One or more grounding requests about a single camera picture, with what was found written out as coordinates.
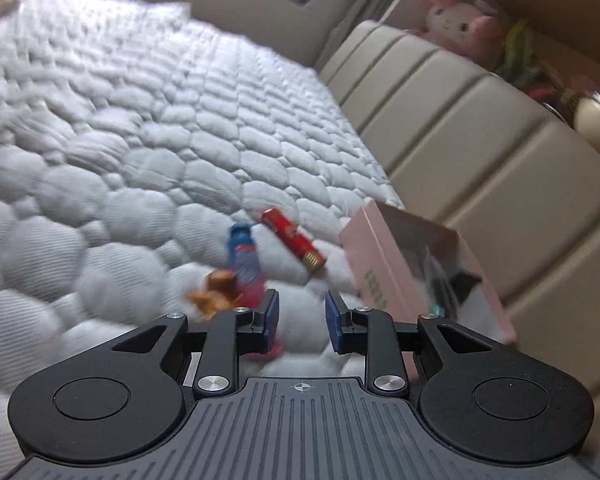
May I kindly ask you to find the green artificial plant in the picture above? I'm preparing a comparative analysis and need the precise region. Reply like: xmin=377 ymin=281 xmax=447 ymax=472
xmin=493 ymin=20 xmax=553 ymax=92

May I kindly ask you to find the black object in box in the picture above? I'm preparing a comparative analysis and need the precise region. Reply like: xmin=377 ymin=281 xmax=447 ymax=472
xmin=445 ymin=271 xmax=482 ymax=306

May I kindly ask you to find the red cylindrical tube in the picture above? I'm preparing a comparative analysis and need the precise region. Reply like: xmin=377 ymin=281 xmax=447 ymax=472
xmin=260 ymin=208 xmax=327 ymax=274

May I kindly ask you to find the teal plastic handle tool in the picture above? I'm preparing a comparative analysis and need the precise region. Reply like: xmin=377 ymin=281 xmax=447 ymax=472
xmin=428 ymin=301 xmax=446 ymax=318

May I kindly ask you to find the black tool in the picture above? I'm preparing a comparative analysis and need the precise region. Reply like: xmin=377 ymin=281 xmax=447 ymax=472
xmin=416 ymin=248 xmax=460 ymax=320

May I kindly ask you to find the grey blue pink packet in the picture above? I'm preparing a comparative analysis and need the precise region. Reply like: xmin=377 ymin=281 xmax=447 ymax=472
xmin=226 ymin=221 xmax=285 ymax=361

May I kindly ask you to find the beige padded headboard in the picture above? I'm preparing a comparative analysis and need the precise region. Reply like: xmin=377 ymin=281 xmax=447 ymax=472
xmin=321 ymin=22 xmax=600 ymax=411

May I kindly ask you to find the pink cardboard box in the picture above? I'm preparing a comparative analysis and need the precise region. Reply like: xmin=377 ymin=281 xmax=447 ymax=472
xmin=337 ymin=198 xmax=519 ymax=380

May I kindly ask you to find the brown wooden figurine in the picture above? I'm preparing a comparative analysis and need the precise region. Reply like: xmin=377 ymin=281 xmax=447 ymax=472
xmin=187 ymin=269 xmax=242 ymax=321

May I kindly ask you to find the pink plush toy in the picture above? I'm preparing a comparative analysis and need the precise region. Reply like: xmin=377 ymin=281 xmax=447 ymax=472
xmin=411 ymin=0 xmax=505 ymax=70

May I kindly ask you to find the white quilted mattress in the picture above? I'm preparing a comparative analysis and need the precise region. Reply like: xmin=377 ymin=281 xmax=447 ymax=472
xmin=0 ymin=0 xmax=399 ymax=478

